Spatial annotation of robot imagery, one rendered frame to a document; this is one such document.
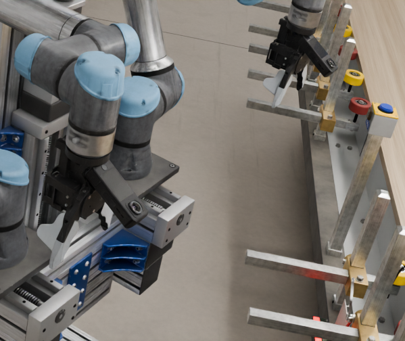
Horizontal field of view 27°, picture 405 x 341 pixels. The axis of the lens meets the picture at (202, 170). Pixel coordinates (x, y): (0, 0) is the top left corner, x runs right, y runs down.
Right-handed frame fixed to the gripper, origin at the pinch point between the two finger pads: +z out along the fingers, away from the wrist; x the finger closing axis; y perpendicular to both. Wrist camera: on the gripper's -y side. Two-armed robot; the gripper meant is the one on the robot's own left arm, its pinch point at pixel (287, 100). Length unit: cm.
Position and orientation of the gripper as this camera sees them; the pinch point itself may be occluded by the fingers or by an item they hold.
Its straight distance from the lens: 212.1
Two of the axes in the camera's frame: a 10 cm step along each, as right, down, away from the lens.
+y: -8.4, -4.2, 3.4
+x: -5.0, 3.7, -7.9
